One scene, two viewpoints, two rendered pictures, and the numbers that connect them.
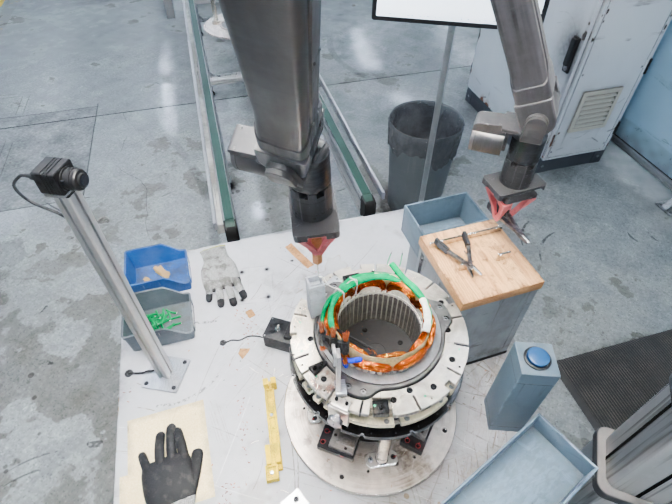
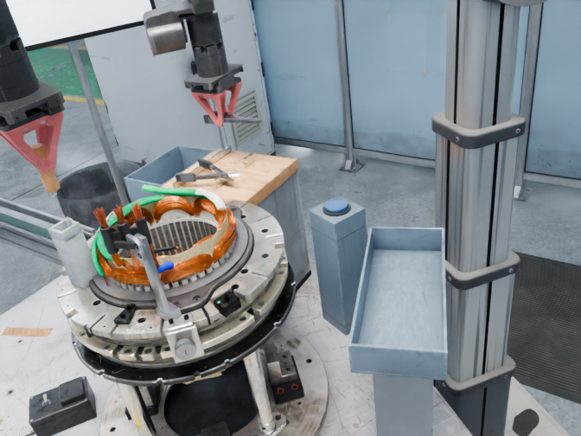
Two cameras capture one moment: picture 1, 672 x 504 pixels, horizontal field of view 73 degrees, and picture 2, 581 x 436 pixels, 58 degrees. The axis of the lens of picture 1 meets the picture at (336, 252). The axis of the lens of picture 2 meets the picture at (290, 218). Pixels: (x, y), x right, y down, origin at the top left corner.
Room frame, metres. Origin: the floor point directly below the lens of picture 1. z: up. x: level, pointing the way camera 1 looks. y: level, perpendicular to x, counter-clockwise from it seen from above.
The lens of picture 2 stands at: (-0.15, 0.15, 1.50)
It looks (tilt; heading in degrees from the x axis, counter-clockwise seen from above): 31 degrees down; 324
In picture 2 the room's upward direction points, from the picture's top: 9 degrees counter-clockwise
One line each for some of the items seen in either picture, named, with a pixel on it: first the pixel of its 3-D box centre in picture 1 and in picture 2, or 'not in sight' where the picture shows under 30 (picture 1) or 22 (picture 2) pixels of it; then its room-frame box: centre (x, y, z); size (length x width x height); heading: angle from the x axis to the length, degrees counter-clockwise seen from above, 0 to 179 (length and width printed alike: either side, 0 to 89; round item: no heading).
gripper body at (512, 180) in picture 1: (517, 172); (211, 62); (0.70, -0.34, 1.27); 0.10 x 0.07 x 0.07; 108
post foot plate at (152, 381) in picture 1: (166, 373); not in sight; (0.54, 0.41, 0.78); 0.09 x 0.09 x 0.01; 81
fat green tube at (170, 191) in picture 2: (412, 292); (184, 194); (0.50, -0.14, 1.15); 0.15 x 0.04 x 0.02; 16
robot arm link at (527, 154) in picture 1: (523, 144); (201, 28); (0.70, -0.33, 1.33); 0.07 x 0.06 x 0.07; 69
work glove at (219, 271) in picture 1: (222, 273); not in sight; (0.85, 0.33, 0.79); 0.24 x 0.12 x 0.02; 16
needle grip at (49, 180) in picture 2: (316, 249); (45, 168); (0.50, 0.03, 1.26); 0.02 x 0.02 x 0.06
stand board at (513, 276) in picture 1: (478, 261); (230, 178); (0.66, -0.31, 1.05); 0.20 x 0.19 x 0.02; 18
